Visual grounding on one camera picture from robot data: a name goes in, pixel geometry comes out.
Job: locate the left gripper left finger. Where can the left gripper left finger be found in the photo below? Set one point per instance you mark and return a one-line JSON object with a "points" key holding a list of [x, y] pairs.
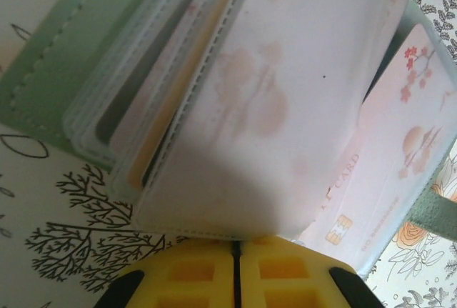
{"points": [[185, 279]]}

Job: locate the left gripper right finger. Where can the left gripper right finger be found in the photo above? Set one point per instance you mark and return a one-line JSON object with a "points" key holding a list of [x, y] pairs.
{"points": [[292, 279]]}

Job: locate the pale green card holder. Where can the pale green card holder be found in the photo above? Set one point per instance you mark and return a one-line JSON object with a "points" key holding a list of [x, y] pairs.
{"points": [[53, 72]]}

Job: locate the golden yellow credit card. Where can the golden yellow credit card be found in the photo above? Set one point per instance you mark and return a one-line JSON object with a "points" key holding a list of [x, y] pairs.
{"points": [[170, 116]]}

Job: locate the pink blossom credit card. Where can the pink blossom credit card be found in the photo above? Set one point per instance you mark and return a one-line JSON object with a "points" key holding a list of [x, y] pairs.
{"points": [[400, 150]]}

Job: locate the dark grey credit card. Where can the dark grey credit card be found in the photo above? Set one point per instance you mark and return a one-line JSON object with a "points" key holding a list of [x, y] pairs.
{"points": [[110, 122]]}

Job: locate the pink cloud print card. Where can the pink cloud print card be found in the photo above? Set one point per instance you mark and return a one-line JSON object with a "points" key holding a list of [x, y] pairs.
{"points": [[278, 90]]}

